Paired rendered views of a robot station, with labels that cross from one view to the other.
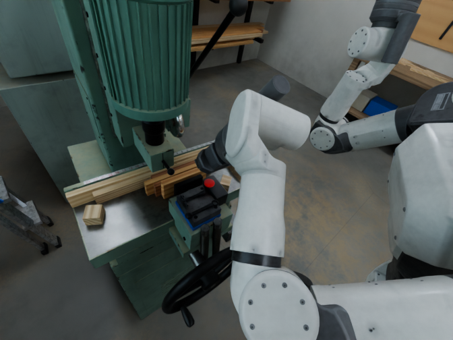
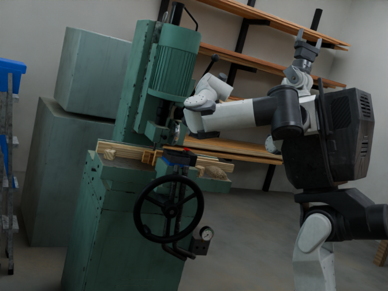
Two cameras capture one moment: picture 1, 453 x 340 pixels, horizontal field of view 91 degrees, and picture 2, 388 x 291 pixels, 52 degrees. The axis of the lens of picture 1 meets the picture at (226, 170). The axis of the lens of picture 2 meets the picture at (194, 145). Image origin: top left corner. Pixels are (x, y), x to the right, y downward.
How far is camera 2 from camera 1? 1.29 m
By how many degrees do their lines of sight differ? 39
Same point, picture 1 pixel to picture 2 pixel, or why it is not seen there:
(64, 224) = (21, 261)
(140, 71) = (168, 73)
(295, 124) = (224, 85)
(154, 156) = (157, 128)
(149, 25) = (177, 56)
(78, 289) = not seen: outside the picture
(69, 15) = (141, 61)
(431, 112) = not seen: hidden behind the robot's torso
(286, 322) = (196, 99)
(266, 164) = (207, 87)
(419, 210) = not seen: hidden behind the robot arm
